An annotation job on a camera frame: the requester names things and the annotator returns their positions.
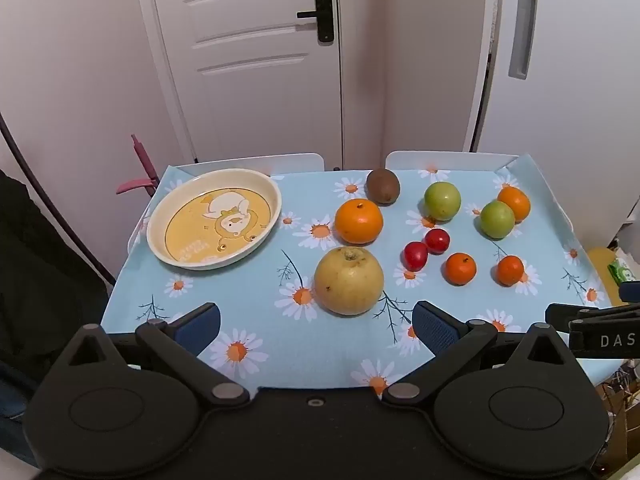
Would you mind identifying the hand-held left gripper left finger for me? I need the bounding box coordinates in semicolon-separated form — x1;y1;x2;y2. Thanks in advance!
49;302;251;407

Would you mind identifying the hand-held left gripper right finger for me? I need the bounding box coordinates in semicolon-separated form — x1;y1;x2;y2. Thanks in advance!
381;301;585;407

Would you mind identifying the small tangerine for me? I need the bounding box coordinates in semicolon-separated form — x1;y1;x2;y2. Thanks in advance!
496;255;525;287
497;186;531;223
444;252;477;286

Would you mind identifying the red cherry tomato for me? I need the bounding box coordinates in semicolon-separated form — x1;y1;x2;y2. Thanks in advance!
423;228;451;256
403;241;429;272

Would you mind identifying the yellow pear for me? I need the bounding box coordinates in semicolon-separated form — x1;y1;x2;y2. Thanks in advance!
314;246;385;316

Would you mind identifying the cream plate with cartoon print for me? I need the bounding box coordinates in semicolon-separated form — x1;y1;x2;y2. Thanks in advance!
146;168;283;271

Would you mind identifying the green apple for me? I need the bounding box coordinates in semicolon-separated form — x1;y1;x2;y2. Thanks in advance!
480;200;516;239
424;181;462;222

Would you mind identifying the large orange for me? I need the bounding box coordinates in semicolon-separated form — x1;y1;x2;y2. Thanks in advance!
334;198;384;245

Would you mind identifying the green packet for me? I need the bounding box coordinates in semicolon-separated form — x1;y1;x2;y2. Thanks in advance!
608;256;639;284

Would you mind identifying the yellow bag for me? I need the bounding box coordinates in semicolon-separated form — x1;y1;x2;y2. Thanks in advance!
586;246;627;307

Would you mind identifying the blue daisy tablecloth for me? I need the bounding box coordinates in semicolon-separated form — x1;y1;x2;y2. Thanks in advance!
100;154;623;396

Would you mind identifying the brown kiwi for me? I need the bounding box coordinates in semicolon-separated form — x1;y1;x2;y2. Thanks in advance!
366;168;401;205

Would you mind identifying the pink clamp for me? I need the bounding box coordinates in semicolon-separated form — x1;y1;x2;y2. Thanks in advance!
116;134;161;198

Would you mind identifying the dark cloth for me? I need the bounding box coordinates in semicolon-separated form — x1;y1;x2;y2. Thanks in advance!
0;170;110;416

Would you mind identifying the white wardrobe door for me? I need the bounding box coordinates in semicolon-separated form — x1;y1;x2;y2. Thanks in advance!
470;0;640;243

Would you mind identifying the dark curved rod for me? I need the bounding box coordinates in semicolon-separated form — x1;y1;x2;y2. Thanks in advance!
0;112;117;285

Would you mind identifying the white panelled door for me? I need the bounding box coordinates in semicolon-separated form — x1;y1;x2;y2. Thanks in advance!
132;0;386;171

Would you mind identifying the black door lock handle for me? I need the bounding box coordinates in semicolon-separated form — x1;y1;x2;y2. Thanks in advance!
297;0;335;43

